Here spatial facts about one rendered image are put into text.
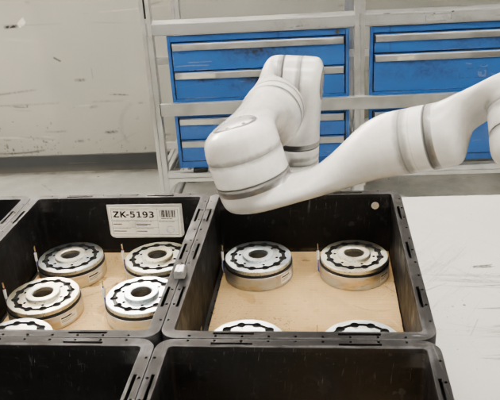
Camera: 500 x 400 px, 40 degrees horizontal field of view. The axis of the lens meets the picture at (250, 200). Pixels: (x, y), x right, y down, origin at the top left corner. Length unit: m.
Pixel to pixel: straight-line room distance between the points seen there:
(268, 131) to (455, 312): 0.57
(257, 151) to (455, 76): 2.13
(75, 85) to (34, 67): 0.23
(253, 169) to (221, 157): 0.04
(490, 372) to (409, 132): 0.49
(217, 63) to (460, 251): 1.63
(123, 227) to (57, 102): 2.82
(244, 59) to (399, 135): 2.10
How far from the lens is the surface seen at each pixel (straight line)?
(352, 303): 0.99
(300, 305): 0.99
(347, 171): 0.75
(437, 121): 0.72
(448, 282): 1.31
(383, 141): 0.73
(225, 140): 0.78
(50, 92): 3.94
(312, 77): 1.18
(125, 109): 3.84
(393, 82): 2.83
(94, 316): 1.02
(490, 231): 1.51
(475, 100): 0.73
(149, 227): 1.14
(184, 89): 2.85
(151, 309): 0.95
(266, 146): 0.79
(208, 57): 2.80
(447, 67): 2.85
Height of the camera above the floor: 1.36
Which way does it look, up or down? 24 degrees down
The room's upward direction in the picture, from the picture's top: 4 degrees counter-clockwise
